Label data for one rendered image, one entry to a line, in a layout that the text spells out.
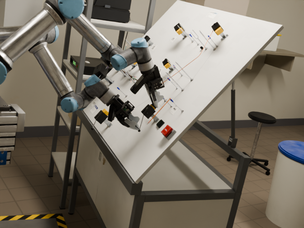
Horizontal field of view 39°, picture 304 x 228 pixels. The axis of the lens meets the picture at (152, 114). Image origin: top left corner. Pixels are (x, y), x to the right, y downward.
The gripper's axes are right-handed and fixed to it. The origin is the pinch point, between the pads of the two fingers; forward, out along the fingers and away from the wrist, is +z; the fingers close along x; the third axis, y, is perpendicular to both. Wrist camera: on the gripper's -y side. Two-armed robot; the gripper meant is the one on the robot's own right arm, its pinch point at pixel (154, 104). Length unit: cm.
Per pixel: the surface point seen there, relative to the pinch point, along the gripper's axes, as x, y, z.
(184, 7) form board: 78, 57, -18
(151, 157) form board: -21.5, -14.0, 14.1
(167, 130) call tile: -19.8, -2.2, 5.0
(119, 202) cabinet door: -7, -36, 42
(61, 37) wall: 249, -16, 16
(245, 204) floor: 92, 73, 181
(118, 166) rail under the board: -5.4, -29.2, 21.6
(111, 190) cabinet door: 7, -37, 42
